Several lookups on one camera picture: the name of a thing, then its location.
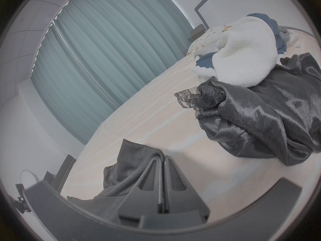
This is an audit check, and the grey bedside table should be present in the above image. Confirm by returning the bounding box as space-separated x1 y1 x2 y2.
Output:
188 25 207 41

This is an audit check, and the bed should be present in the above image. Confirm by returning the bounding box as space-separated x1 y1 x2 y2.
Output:
60 0 321 231

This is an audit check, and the black T-shirt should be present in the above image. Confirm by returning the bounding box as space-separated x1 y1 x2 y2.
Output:
66 139 166 221

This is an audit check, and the blue-green curtain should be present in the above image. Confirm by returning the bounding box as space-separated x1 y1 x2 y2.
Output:
54 0 195 108
30 24 119 145

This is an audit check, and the black chest of drawers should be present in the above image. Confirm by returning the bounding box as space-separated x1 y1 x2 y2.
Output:
43 155 77 194

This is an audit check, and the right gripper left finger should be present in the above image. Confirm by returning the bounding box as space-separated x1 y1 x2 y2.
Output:
118 157 161 225

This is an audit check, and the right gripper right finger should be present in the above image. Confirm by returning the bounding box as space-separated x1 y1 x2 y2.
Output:
164 156 210 221

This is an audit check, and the white printed pillow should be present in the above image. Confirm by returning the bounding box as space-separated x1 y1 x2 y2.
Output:
187 23 242 57

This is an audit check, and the pile of clothes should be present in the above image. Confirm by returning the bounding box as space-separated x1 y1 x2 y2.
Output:
174 14 321 166

